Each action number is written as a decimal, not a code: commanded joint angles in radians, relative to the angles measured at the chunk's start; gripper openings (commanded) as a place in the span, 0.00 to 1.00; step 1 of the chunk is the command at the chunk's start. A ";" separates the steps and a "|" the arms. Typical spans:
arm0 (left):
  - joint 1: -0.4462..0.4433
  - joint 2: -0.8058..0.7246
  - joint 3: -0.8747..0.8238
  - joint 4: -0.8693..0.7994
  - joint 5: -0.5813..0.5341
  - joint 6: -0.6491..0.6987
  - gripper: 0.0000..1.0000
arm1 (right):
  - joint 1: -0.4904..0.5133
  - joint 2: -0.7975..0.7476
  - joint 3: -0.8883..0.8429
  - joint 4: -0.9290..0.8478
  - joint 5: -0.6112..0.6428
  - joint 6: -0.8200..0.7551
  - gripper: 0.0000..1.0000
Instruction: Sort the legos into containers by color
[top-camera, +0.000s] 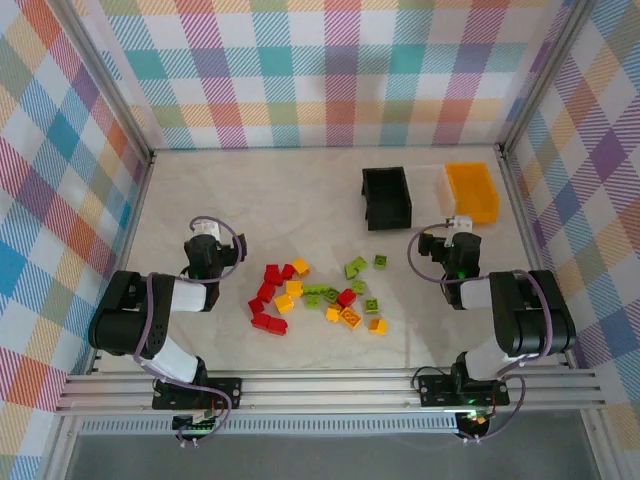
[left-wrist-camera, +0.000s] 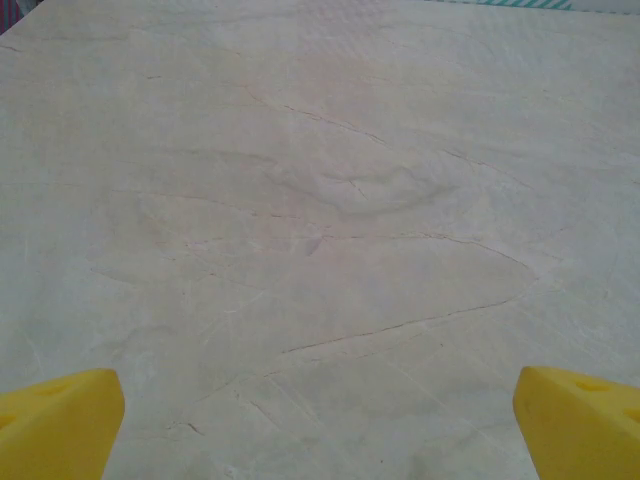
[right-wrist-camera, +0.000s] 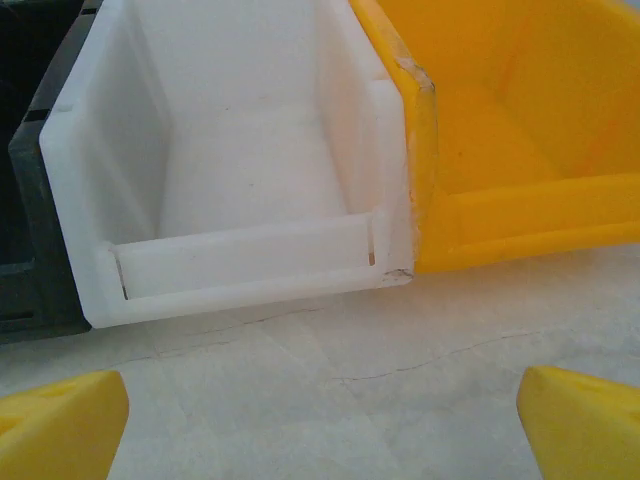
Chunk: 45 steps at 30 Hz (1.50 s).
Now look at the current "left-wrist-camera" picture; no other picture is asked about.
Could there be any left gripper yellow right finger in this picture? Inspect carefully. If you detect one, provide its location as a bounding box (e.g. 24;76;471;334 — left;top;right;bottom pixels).
512;365;640;480

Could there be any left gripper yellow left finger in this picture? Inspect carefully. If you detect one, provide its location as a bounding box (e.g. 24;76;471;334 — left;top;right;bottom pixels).
0;368;126;480

